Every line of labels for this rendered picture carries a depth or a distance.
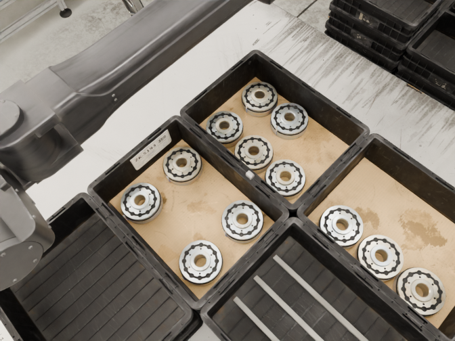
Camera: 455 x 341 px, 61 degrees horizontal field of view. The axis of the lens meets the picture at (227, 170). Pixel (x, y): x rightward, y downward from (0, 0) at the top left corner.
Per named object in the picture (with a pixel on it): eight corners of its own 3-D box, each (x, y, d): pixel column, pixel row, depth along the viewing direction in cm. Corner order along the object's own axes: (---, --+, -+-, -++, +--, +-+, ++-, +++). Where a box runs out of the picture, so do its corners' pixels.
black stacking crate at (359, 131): (184, 135, 111) (177, 113, 101) (254, 75, 119) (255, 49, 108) (288, 227, 97) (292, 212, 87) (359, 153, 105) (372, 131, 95)
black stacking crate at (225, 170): (101, 206, 103) (85, 189, 92) (183, 136, 111) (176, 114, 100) (202, 316, 89) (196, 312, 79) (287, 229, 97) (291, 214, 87)
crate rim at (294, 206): (177, 117, 102) (176, 111, 100) (255, 53, 110) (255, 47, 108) (292, 216, 88) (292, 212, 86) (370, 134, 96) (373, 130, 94)
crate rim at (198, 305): (87, 192, 94) (83, 188, 92) (177, 117, 102) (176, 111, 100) (197, 314, 80) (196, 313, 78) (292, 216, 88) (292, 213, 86)
